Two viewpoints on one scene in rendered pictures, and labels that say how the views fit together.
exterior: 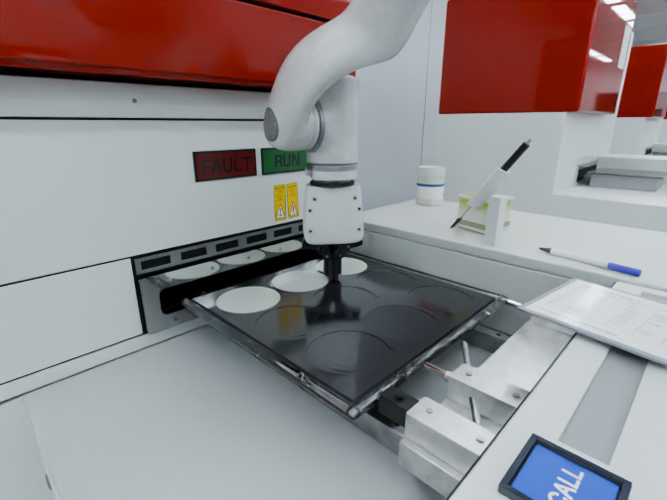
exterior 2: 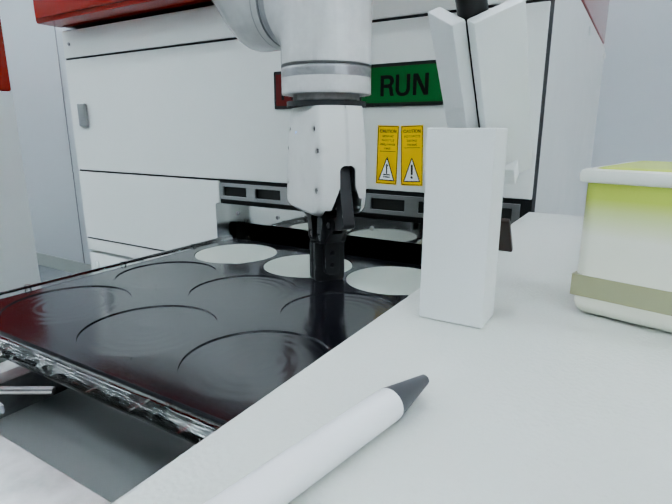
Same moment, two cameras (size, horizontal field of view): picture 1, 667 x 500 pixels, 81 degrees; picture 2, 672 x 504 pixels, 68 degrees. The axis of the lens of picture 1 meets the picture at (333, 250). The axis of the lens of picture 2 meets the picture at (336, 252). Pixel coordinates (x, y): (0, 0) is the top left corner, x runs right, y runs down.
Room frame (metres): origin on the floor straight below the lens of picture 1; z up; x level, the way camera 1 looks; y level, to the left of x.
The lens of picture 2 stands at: (0.55, -0.48, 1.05)
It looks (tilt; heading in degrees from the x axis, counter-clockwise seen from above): 14 degrees down; 77
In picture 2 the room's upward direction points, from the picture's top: straight up
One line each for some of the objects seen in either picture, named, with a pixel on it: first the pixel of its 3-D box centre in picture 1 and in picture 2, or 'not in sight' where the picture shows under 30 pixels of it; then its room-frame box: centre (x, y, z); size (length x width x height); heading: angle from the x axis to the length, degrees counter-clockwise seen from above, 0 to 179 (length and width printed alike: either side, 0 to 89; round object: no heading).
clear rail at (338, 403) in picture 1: (249, 343); (121, 268); (0.44, 0.11, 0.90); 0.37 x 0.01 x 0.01; 45
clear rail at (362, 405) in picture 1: (446, 342); (57, 370); (0.45, -0.15, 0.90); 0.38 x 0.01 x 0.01; 135
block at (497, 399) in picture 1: (489, 395); not in sight; (0.34, -0.16, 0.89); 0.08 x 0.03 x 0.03; 45
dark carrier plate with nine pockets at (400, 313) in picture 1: (343, 300); (244, 293); (0.57, -0.02, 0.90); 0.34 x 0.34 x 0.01; 45
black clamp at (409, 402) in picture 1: (398, 404); not in sight; (0.33, -0.07, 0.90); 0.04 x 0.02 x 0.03; 45
